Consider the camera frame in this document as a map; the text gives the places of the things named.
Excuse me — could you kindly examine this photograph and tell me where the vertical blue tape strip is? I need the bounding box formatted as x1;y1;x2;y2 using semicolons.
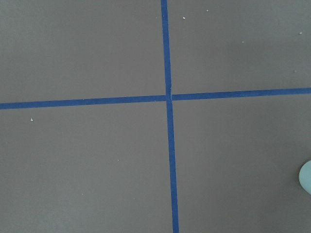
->
161;0;179;233

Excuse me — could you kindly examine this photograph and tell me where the light green plastic cup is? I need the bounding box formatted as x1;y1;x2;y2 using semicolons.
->
299;161;311;194

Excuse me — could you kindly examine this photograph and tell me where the long horizontal blue tape strip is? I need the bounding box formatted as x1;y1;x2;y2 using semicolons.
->
0;88;311;110

